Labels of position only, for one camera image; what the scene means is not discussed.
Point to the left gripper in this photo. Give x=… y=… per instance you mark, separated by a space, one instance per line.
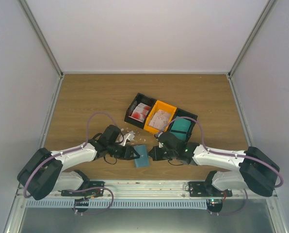
x=127 y=152

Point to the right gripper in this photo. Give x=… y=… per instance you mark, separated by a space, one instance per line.
x=156 y=157

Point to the blue leather card holder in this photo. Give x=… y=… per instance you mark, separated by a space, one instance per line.
x=143 y=161

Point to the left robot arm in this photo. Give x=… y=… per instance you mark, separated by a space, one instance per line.
x=46 y=171

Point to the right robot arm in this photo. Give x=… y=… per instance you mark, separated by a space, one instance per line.
x=243 y=169

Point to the teal card stack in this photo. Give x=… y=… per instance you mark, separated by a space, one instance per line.
x=180 y=128

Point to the black bin with teal cards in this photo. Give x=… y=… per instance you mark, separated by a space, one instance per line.
x=182 y=113

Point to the red and white card stack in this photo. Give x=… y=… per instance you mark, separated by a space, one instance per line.
x=140 y=112

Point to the black bin with red cards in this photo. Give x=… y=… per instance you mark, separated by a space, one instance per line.
x=140 y=98

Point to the yellow bin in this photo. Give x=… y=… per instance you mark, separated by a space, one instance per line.
x=159 y=105

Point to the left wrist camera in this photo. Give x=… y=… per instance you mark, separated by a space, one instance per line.
x=127 y=138

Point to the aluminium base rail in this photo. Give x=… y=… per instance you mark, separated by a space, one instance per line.
x=156 y=189

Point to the white perforated cable duct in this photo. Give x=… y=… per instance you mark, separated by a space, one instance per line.
x=120 y=203

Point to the right aluminium frame post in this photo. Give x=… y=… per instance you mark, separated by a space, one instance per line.
x=252 y=35

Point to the aluminium frame post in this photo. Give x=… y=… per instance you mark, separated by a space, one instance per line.
x=35 y=26
x=252 y=35

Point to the left aluminium frame post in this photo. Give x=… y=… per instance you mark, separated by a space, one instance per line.
x=35 y=26

